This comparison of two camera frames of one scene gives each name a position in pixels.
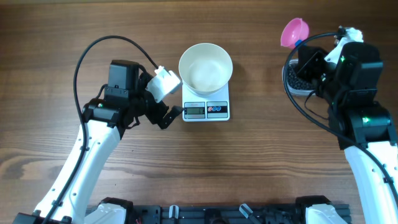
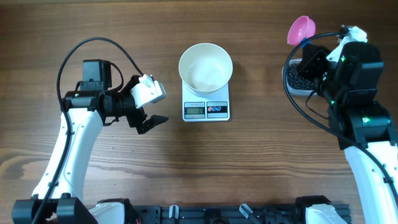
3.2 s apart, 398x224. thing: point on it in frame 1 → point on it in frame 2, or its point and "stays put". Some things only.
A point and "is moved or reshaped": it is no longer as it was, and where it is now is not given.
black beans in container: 295,81 stays put
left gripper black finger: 170,116 → 153,121
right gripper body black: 306,62 stays put
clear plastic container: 295,84 stays put
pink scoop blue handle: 295,31 is moved or reshaped
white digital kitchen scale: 214,107 stays put
